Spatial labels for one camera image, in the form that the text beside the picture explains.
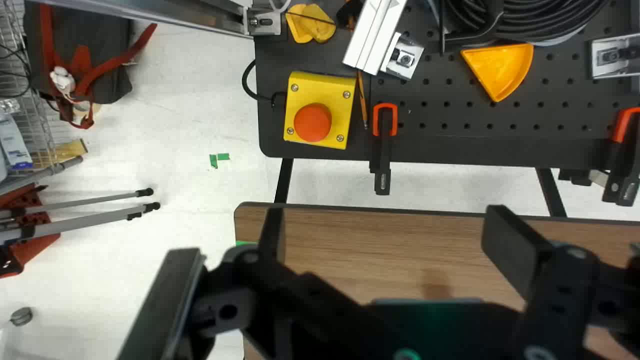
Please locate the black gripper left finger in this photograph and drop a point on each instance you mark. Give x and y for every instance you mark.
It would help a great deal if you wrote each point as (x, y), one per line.
(281, 312)

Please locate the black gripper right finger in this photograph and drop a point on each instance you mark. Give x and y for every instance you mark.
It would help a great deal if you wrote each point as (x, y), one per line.
(567, 289)

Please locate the orange black clamp right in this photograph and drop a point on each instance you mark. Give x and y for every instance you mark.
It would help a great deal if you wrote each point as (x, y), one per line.
(624, 158)

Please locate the orange black clamp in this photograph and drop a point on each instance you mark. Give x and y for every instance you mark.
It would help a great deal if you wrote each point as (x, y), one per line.
(382, 129)
(624, 158)

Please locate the yellow emergency stop box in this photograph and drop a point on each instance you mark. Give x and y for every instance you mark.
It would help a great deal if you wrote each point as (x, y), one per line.
(318, 110)

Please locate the black perforated workbench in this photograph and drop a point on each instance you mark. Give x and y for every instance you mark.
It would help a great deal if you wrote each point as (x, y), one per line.
(559, 122)

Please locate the orange black clamp left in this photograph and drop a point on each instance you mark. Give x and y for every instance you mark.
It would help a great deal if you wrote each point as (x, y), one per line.
(382, 129)

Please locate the orange wedge piece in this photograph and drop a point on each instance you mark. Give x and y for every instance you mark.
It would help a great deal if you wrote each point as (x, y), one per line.
(500, 71)

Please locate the white tag marker right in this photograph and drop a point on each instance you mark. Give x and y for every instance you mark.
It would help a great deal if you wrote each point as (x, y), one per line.
(616, 57)

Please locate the white tag marker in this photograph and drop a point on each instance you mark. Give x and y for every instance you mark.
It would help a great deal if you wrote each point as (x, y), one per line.
(403, 57)
(616, 57)

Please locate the small gray round cap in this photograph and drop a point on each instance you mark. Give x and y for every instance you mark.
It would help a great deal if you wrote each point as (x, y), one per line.
(23, 317)

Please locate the tripod legs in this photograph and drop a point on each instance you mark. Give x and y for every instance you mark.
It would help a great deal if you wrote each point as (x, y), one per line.
(28, 227)

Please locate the white tag marker centre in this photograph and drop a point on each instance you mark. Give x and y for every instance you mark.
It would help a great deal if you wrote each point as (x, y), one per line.
(403, 57)

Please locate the yellow wedge piece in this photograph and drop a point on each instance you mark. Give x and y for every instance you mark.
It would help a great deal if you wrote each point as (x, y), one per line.
(309, 22)

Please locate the white aluminum profile piece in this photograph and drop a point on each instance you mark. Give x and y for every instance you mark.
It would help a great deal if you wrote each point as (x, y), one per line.
(373, 34)

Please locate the black red bag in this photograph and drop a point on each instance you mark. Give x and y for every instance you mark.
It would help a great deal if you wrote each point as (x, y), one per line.
(78, 58)

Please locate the aluminum rail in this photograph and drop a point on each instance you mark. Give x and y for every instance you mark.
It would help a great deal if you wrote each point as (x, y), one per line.
(222, 16)

